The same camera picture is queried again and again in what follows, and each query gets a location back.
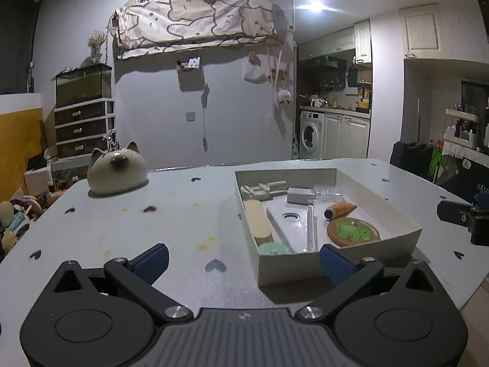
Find white plastic bag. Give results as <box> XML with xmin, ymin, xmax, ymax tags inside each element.
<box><xmin>244</xmin><ymin>63</ymin><xmax>270</xmax><ymax>84</ymax></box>

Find white charger adapter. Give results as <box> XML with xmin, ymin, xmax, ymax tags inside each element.
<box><xmin>287</xmin><ymin>187</ymin><xmax>316</xmax><ymax>206</ymax></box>

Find white drawer cabinet dark drawers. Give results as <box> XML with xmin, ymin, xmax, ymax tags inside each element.
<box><xmin>53</xmin><ymin>98</ymin><xmax>116</xmax><ymax>158</ymax></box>

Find glass fish tank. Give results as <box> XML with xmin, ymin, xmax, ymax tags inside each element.
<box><xmin>55</xmin><ymin>64</ymin><xmax>114</xmax><ymax>109</ymax></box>

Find black bag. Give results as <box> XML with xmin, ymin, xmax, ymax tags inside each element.
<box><xmin>26</xmin><ymin>154</ymin><xmax>49</xmax><ymax>171</ymax></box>

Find printed blanket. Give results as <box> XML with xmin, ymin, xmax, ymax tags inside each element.
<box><xmin>111</xmin><ymin>0</ymin><xmax>285</xmax><ymax>60</ymax></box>

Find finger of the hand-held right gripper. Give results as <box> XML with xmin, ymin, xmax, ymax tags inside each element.
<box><xmin>436</xmin><ymin>199</ymin><xmax>476</xmax><ymax>227</ymax></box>

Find grey plastic clamp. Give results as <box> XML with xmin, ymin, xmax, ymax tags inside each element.
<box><xmin>241</xmin><ymin>180</ymin><xmax>288</xmax><ymax>202</ymax></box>

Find dried flower bouquet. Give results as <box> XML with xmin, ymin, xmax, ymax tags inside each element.
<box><xmin>87</xmin><ymin>31</ymin><xmax>108</xmax><ymax>64</ymax></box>

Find light wooden oval board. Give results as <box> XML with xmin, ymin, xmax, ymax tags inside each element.
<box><xmin>244</xmin><ymin>200</ymin><xmax>273</xmax><ymax>246</ymax></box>

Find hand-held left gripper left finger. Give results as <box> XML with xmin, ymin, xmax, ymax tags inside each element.
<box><xmin>42</xmin><ymin>242</ymin><xmax>193</xmax><ymax>324</ymax></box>

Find white storage box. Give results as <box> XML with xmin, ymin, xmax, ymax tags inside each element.
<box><xmin>24</xmin><ymin>164</ymin><xmax>53</xmax><ymax>196</ymax></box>

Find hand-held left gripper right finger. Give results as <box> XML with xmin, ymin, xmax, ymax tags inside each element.
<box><xmin>297</xmin><ymin>243</ymin><xmax>447</xmax><ymax>324</ymax></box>

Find dark cloth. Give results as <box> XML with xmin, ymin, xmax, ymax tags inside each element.
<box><xmin>390</xmin><ymin>141</ymin><xmax>435</xmax><ymax>180</ymax></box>

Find dark window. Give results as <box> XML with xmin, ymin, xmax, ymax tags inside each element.
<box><xmin>0</xmin><ymin>0</ymin><xmax>43</xmax><ymax>95</ymax></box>

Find white wall cabinets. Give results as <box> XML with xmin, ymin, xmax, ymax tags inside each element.
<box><xmin>298</xmin><ymin>19</ymin><xmax>373</xmax><ymax>64</ymax></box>

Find shelf with bottles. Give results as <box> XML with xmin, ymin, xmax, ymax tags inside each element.
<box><xmin>445</xmin><ymin>101</ymin><xmax>489</xmax><ymax>150</ymax></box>

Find green round tape measure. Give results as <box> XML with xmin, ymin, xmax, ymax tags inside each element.
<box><xmin>258</xmin><ymin>242</ymin><xmax>293</xmax><ymax>255</ymax></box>

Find pile of soft toys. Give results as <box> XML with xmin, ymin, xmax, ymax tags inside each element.
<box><xmin>0</xmin><ymin>191</ymin><xmax>58</xmax><ymax>254</ymax></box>

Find round cork coaster green animal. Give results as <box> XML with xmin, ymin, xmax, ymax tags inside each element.
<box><xmin>326</xmin><ymin>218</ymin><xmax>382</xmax><ymax>247</ymax></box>

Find spice rack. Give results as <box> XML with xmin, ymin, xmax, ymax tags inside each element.
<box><xmin>317</xmin><ymin>78</ymin><xmax>347</xmax><ymax>92</ymax></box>

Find white base cabinet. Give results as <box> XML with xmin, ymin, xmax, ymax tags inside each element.
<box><xmin>324</xmin><ymin>113</ymin><xmax>371</xmax><ymax>160</ymax></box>

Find clear plastic case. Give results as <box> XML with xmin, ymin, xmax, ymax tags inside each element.
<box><xmin>311</xmin><ymin>184</ymin><xmax>343</xmax><ymax>202</ymax></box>

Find cream cat-shaped ceramic pot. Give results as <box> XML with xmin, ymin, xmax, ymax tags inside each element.
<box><xmin>87</xmin><ymin>141</ymin><xmax>148</xmax><ymax>195</ymax></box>

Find silver metal ornament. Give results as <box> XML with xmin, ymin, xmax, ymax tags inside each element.
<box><xmin>103</xmin><ymin>130</ymin><xmax>123</xmax><ymax>151</ymax></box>

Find hanging grey cable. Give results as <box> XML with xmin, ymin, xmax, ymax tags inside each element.
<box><xmin>201</xmin><ymin>83</ymin><xmax>210</xmax><ymax>150</ymax></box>

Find orange tube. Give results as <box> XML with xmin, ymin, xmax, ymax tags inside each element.
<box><xmin>324</xmin><ymin>202</ymin><xmax>358</xmax><ymax>221</ymax></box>

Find white cardboard box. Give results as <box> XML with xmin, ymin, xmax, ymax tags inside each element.
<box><xmin>234</xmin><ymin>167</ymin><xmax>424</xmax><ymax>287</ymax></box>

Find white washing machine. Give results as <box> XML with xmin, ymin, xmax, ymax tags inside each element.
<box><xmin>299</xmin><ymin>111</ymin><xmax>326</xmax><ymax>160</ymax></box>

